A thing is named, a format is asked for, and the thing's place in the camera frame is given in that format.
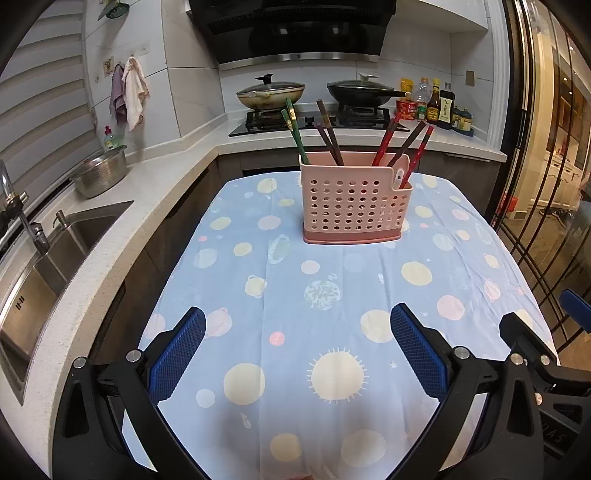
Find brown chopstick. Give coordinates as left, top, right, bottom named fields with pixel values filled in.
left=316, top=99, right=345, bottom=167

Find glass sliding door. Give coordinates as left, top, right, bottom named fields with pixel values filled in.
left=480, top=0, right=591, bottom=352

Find pan with glass lid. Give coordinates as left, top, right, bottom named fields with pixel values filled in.
left=236, top=73, right=306, bottom=110

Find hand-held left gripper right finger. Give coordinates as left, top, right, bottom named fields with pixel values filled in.
left=392, top=304, right=539, bottom=480

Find purple hanging cloth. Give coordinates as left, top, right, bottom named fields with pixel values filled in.
left=110, top=64, right=127, bottom=126

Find pink perforated utensil holder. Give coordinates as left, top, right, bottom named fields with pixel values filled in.
left=298, top=152, right=414, bottom=244

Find metal colander bowl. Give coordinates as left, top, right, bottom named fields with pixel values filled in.
left=69, top=144, right=129, bottom=199

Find blue tray of jars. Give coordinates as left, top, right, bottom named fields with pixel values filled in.
left=451, top=107, right=475, bottom=136

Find black range hood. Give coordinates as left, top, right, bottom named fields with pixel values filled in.
left=188, top=0, right=398, bottom=72

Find chrome kitchen faucet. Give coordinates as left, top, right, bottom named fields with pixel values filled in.
left=0, top=159, right=51, bottom=257

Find black gas stove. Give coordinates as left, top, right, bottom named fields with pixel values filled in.
left=228, top=102, right=411, bottom=138

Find white hanging towel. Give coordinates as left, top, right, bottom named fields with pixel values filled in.
left=121, top=55, right=150, bottom=132

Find black wok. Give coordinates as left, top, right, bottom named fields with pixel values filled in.
left=326, top=73, right=411, bottom=108

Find dark red chopstick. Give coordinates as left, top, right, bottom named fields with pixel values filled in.
left=387, top=120, right=428, bottom=168

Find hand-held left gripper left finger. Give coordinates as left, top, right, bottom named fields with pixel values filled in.
left=53, top=307, right=206, bottom=480

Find white window blinds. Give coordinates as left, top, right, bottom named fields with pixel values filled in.
left=0, top=0, right=100, bottom=185

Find dark maroon chopstick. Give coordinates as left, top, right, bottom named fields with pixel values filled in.
left=316, top=124, right=340, bottom=167

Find green chopstick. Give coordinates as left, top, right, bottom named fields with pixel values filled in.
left=281, top=109, right=309, bottom=165
left=284, top=98, right=310, bottom=164

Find brown sauce bottle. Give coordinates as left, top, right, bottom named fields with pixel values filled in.
left=426, top=78, right=441, bottom=124

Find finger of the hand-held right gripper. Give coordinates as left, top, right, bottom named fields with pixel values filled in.
left=560, top=290, right=591, bottom=334
left=501, top=313, right=559, bottom=367

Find blue planet print tablecloth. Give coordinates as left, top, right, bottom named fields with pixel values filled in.
left=122, top=172, right=561, bottom=480

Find dark soy sauce bottle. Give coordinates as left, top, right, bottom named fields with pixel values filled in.
left=436, top=82, right=457, bottom=130

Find steel kitchen sink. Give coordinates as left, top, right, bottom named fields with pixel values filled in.
left=0, top=200, right=134, bottom=407

